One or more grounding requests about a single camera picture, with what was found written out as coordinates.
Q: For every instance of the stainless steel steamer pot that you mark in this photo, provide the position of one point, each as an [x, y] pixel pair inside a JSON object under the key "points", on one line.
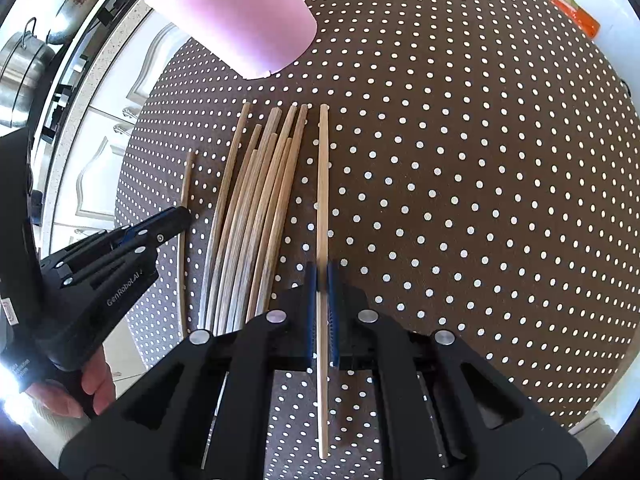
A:
{"points": [[24, 60]]}

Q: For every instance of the person's left hand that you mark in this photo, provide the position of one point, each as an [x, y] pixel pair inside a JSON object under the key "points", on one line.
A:
{"points": [[96, 383]]}

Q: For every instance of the brown polka dot tablecloth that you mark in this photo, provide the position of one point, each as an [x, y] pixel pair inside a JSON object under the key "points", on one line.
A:
{"points": [[484, 178]]}

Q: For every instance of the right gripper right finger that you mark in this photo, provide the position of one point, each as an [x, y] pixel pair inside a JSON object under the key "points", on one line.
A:
{"points": [[350, 346]]}

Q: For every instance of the pink cylindrical utensil cup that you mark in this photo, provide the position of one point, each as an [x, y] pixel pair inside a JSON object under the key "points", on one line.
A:
{"points": [[256, 38]]}

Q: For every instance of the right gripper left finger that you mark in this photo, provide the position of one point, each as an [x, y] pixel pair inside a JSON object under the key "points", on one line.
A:
{"points": [[295, 339]]}

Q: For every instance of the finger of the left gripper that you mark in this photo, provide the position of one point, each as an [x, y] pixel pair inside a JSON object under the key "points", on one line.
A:
{"points": [[157, 229]]}

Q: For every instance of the orange rice bag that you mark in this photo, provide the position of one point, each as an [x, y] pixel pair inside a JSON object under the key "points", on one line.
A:
{"points": [[589, 25]]}

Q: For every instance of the cream base cabinets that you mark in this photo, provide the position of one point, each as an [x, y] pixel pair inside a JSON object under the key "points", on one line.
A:
{"points": [[80, 197]]}

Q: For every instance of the black glass gas hob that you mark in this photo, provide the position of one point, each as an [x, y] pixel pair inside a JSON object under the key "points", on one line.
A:
{"points": [[70, 64]]}

